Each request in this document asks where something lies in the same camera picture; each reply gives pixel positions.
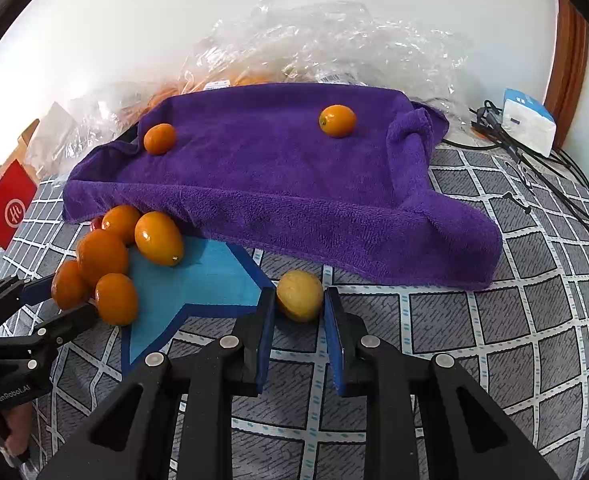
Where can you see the purple towel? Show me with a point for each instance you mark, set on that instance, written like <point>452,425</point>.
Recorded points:
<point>284,185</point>

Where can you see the brown wooden door frame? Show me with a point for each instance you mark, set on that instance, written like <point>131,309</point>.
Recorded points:
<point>569,50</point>

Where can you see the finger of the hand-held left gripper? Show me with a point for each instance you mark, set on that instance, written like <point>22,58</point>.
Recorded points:
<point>59,327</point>
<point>37,290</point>

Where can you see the grey checked bedsheet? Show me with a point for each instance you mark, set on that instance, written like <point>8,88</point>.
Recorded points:
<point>524,320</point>

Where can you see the oval orange kumquat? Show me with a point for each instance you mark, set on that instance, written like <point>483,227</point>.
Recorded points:
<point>158,238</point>

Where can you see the person's left hand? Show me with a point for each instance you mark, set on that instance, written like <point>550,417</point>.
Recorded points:
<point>12,427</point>

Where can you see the large clear plastic bag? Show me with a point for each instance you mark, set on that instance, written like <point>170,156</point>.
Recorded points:
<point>334,35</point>

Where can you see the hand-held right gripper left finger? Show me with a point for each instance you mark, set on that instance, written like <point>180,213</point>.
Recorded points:
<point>267,345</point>

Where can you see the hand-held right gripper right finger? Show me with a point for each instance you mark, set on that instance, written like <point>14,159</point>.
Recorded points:
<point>333,347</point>

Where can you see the small red fruit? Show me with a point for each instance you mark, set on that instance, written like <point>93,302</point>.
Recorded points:
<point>96,222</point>

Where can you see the small clear plastic bag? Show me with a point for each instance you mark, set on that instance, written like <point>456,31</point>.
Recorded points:
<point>89,115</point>

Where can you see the brown cardboard box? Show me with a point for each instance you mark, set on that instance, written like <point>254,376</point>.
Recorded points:
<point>24,140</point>

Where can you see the small orange kumquat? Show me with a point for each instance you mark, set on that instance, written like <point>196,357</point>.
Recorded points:
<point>337,120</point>
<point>159,138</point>
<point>116,299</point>
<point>69,285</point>
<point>119,221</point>

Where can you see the yellow round fruit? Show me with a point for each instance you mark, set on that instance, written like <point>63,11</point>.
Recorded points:
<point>300,296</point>

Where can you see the white and blue tissue pack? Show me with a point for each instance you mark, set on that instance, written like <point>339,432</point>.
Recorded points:
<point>527,120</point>

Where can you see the large orange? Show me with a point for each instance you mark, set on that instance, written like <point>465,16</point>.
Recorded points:
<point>102,258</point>

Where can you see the red box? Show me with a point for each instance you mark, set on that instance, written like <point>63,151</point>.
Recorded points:
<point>7,205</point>

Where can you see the black power adapter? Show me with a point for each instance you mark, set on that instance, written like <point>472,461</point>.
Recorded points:
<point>489,115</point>

